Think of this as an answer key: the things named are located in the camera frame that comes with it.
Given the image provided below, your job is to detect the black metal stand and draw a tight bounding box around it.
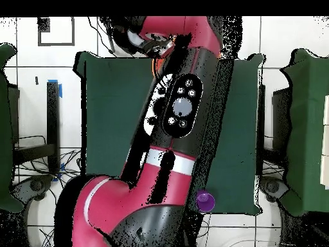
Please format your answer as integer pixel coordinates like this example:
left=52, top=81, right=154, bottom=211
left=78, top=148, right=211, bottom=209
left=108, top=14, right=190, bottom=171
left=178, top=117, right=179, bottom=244
left=98, top=16, right=129, bottom=53

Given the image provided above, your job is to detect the dark green tablecloth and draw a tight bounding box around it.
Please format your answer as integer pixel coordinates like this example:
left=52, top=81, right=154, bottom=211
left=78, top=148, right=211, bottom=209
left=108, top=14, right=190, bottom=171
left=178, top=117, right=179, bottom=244
left=73, top=50, right=265, bottom=215

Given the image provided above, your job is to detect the black beam with blue tape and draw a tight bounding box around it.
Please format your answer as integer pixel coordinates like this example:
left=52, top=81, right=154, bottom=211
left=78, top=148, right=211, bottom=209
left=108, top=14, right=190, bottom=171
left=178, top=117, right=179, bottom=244
left=11, top=79, right=63, bottom=176

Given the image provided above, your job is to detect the neighbouring green table cloth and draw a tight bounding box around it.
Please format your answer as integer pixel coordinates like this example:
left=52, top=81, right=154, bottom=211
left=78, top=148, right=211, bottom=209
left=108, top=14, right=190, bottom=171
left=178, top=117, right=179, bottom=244
left=0, top=43, right=25, bottom=213
left=278, top=48, right=329, bottom=217

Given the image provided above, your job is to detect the purple cup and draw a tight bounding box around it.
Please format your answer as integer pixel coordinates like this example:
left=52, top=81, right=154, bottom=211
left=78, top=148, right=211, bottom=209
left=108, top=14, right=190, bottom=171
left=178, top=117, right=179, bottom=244
left=195, top=189, right=216, bottom=214

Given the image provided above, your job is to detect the bundle of floor cables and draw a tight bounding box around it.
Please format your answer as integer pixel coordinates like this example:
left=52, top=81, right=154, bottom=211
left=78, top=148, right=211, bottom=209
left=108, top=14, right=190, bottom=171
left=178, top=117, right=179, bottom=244
left=12, top=134, right=85, bottom=247

